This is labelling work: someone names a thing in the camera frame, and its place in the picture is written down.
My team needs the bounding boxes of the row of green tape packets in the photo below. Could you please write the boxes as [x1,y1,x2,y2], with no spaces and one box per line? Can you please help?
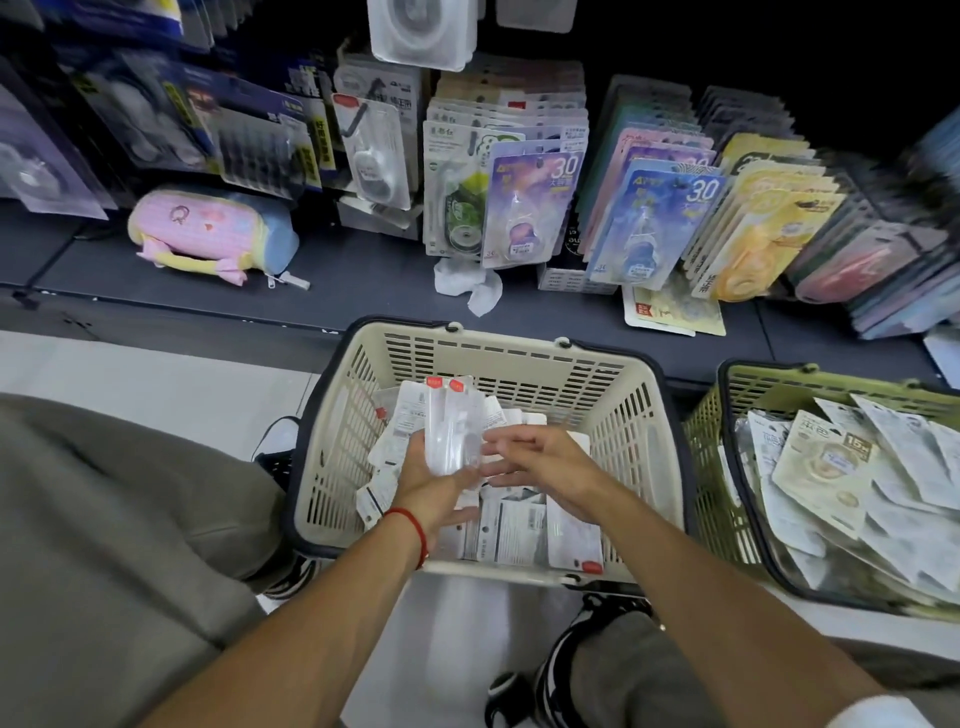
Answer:
[421,52,528,261]

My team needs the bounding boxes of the hanging clear blister pack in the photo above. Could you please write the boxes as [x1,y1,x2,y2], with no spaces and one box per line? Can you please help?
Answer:
[366,0,479,73]

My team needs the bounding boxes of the bundle of clear blister packets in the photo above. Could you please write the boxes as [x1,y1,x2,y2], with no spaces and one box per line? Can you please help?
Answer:
[396,376,490,479]

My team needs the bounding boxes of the person's right forearm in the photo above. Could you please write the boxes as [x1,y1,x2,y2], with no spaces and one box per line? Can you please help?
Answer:
[589,483,891,728]

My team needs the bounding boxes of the large clear purple blister pack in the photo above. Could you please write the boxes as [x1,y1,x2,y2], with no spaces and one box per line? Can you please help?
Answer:
[0,58,119,222]

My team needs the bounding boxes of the person's left hand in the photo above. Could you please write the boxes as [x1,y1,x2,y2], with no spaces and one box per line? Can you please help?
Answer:
[384,429,482,555]

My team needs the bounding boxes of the black and white left sneaker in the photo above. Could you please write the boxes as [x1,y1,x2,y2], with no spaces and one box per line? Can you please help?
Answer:
[250,415,322,603]

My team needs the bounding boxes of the pink plush pencil case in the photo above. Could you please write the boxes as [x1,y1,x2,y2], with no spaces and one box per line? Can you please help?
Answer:
[126,186,312,293]

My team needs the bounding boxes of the flat pale yellow packet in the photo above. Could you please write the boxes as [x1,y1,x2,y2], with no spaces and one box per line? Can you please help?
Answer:
[621,273,727,338]

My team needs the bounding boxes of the blue card blister pack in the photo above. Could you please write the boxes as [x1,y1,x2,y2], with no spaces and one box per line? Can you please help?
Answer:
[54,43,213,175]

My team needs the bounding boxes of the stack of mixed colour packets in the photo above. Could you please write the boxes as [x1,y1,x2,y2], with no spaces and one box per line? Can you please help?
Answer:
[849,103,960,342]

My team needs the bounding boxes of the navy basket handle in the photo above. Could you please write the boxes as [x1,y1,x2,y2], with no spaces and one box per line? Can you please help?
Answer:
[283,318,697,595]

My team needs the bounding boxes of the row of pink tape packets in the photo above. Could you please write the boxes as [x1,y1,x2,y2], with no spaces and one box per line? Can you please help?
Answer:
[782,150,951,306]

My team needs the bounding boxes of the small hanging clear pack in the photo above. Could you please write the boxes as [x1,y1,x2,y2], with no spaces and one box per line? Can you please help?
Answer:
[495,0,579,35]

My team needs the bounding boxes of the red string bracelet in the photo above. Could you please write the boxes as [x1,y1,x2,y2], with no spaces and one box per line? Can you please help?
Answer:
[383,507,430,570]

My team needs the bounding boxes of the green plastic shopping basket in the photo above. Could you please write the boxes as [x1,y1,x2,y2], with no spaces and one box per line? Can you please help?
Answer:
[682,361,960,622]

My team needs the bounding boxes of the pile of pale card packets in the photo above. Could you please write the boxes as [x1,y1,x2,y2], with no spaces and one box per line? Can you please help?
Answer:
[720,393,960,605]

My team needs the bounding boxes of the row of purple tape packets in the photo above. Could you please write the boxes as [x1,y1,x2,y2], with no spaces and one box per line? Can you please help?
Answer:
[480,52,591,270]

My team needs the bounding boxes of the crumpled white tissue paper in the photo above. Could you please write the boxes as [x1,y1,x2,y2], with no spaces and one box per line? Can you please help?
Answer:
[433,257,504,318]

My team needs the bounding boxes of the white sleeve cuff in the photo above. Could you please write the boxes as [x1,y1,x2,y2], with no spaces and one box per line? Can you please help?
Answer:
[823,695,936,728]

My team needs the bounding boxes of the person's left forearm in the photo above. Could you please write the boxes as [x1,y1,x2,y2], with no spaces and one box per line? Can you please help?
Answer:
[141,519,426,728]

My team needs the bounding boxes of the dark grey shelf board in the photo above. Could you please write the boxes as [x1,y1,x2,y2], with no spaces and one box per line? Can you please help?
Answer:
[0,196,960,393]

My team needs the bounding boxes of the row of dark grey packets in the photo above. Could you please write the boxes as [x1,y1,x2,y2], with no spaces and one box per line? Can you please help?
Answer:
[696,84,798,151]

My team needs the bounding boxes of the row of hanging blue packs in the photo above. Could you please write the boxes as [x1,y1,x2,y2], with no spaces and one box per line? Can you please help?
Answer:
[0,0,260,55]

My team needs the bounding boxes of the person's right hand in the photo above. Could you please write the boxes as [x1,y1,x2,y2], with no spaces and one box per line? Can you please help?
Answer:
[479,424,613,516]

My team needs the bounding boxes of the black and white right sneaker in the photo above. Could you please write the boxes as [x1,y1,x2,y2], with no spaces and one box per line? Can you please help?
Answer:
[483,592,655,728]

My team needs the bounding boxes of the black and white sneaker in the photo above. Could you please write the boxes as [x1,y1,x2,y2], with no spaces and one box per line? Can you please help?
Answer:
[250,415,322,603]
[483,592,655,728]

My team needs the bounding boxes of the white card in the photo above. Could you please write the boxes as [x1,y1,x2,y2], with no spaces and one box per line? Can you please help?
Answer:
[922,325,960,391]

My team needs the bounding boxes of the pile of white packets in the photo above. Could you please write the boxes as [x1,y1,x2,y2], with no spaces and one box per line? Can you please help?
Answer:
[354,386,606,576]

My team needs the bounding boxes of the clear tape pack red tab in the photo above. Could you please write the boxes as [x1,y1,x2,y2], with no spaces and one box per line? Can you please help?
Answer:
[331,93,413,212]

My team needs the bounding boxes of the blue card hook pack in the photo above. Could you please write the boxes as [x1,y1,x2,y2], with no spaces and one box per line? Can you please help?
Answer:
[178,63,324,201]

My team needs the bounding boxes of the cream plastic shopping basket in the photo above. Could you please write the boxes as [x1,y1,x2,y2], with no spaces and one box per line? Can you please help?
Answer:
[291,318,687,588]

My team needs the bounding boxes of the grey trousers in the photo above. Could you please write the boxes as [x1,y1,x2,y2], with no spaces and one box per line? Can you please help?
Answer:
[0,393,960,728]

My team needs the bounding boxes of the white product box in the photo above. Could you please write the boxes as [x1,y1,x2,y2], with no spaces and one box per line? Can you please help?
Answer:
[333,41,433,243]

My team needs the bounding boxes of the row of yellow tape packets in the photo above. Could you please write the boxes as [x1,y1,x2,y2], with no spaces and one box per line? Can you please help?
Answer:
[684,132,848,304]

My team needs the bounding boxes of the row of blue tape packets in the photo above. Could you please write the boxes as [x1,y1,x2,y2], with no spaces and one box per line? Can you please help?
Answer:
[576,73,729,293]

